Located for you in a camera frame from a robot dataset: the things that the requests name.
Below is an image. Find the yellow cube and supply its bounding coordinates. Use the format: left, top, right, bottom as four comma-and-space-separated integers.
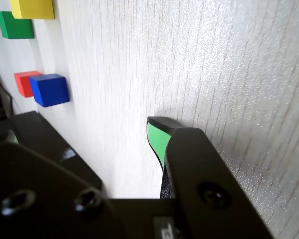
9, 0, 55, 20

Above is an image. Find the green cube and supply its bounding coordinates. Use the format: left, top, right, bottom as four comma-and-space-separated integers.
0, 11, 35, 40

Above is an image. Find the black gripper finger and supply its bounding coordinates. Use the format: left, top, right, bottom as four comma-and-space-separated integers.
146, 116, 277, 239
0, 111, 103, 198

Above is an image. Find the red cube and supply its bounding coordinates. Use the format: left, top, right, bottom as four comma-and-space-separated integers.
14, 71, 43, 98

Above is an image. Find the blue cube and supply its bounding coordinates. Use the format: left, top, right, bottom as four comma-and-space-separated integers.
28, 73, 71, 108

